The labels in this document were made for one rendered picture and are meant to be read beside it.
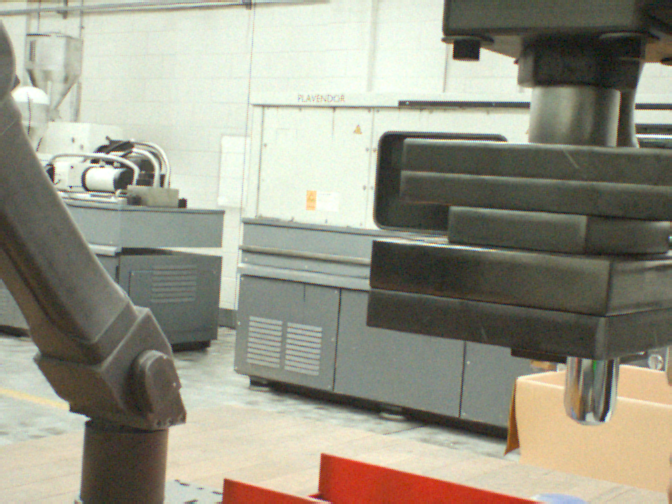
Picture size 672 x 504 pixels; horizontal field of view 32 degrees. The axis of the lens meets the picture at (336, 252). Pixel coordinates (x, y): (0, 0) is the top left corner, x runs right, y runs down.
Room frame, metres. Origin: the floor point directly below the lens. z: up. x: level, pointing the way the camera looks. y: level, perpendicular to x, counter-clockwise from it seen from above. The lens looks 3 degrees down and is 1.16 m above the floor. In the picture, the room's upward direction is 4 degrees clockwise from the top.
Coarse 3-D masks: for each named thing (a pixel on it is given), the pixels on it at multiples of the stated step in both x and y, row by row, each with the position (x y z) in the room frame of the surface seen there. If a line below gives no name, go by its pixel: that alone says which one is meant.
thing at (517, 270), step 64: (576, 64) 0.47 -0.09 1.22; (576, 128) 0.48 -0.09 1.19; (448, 192) 0.48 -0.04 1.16; (512, 192) 0.47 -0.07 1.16; (576, 192) 0.45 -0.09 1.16; (640, 192) 0.44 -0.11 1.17; (384, 256) 0.46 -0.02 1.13; (448, 256) 0.44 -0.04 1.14; (512, 256) 0.43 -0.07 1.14; (576, 256) 0.42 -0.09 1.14; (640, 256) 0.46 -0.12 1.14; (384, 320) 0.46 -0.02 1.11; (448, 320) 0.44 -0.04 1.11; (512, 320) 0.43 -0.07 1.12; (576, 320) 0.41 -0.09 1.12; (640, 320) 0.44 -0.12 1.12; (576, 384) 0.43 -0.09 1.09
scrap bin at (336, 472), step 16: (320, 464) 0.87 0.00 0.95; (336, 464) 0.86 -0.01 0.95; (352, 464) 0.85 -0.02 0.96; (368, 464) 0.85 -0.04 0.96; (224, 480) 0.77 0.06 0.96; (240, 480) 0.77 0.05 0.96; (320, 480) 0.87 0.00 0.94; (336, 480) 0.86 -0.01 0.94; (352, 480) 0.85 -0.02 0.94; (368, 480) 0.84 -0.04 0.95; (384, 480) 0.84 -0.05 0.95; (400, 480) 0.83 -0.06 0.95; (416, 480) 0.82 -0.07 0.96; (432, 480) 0.81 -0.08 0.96; (448, 480) 0.81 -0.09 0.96; (224, 496) 0.77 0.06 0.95; (240, 496) 0.77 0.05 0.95; (256, 496) 0.76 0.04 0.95; (272, 496) 0.75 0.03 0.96; (288, 496) 0.74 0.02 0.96; (304, 496) 0.74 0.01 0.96; (320, 496) 0.87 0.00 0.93; (336, 496) 0.86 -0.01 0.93; (352, 496) 0.85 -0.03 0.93; (368, 496) 0.84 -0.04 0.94; (384, 496) 0.84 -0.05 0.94; (400, 496) 0.83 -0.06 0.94; (416, 496) 0.82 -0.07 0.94; (432, 496) 0.81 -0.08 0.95; (448, 496) 0.81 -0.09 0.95; (464, 496) 0.80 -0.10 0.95; (480, 496) 0.79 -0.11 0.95; (496, 496) 0.79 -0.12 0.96; (512, 496) 0.78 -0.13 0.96
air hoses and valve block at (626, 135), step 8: (640, 64) 0.57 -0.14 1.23; (640, 72) 0.57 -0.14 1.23; (624, 96) 0.57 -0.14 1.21; (632, 96) 0.57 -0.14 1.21; (624, 104) 0.57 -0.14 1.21; (632, 104) 0.57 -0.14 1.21; (624, 112) 0.57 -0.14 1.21; (632, 112) 0.57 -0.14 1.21; (624, 120) 0.57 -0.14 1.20; (632, 120) 0.57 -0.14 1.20; (624, 128) 0.57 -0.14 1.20; (632, 128) 0.57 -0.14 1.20; (624, 136) 0.57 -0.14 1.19; (632, 136) 0.57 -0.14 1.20; (616, 144) 0.57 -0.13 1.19; (624, 144) 0.57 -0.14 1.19; (632, 144) 0.57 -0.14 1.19
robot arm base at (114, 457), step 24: (96, 432) 0.83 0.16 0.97; (120, 432) 0.82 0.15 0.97; (144, 432) 0.83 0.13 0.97; (168, 432) 0.85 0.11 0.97; (96, 456) 0.83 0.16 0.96; (120, 456) 0.82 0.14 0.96; (144, 456) 0.83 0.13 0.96; (96, 480) 0.82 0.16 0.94; (120, 480) 0.82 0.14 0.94; (144, 480) 0.83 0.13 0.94; (168, 480) 0.95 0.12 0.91
